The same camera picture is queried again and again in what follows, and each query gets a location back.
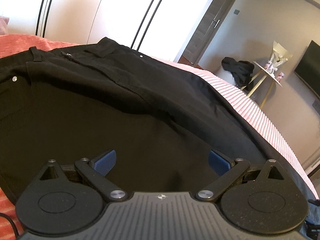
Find black pants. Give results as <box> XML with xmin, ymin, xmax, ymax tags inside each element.
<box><xmin>1</xmin><ymin>38</ymin><xmax>316</xmax><ymax>202</ymax></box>

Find black clothes pile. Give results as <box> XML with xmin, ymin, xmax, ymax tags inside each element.
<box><xmin>221</xmin><ymin>57</ymin><xmax>254</xmax><ymax>92</ymax></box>

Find pink ribbed bedspread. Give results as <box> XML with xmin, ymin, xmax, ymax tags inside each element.
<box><xmin>1</xmin><ymin>34</ymin><xmax>319</xmax><ymax>239</ymax></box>

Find white round side table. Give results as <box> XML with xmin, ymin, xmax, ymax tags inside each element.
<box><xmin>247</xmin><ymin>61</ymin><xmax>282</xmax><ymax>109</ymax></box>

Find small pink cup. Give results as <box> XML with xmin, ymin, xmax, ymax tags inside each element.
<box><xmin>276</xmin><ymin>72</ymin><xmax>285</xmax><ymax>82</ymax></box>

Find wrapped flower bouquet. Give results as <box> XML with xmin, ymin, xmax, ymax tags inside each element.
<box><xmin>264</xmin><ymin>41</ymin><xmax>293</xmax><ymax>74</ymax></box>

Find dark wooden door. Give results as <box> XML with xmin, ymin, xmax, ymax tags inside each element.
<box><xmin>178</xmin><ymin>0</ymin><xmax>235</xmax><ymax>67</ymax></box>

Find white wardrobe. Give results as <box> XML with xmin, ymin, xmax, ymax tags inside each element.
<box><xmin>1</xmin><ymin>0</ymin><xmax>213</xmax><ymax>62</ymax></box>

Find pink pillow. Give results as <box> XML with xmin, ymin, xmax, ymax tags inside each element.
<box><xmin>0</xmin><ymin>16</ymin><xmax>9</xmax><ymax>35</ymax></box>

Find black cable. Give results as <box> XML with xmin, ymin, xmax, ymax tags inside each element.
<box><xmin>0</xmin><ymin>212</ymin><xmax>20</xmax><ymax>239</ymax></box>

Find black wall television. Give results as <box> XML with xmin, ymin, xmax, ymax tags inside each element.
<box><xmin>294</xmin><ymin>40</ymin><xmax>320</xmax><ymax>96</ymax></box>

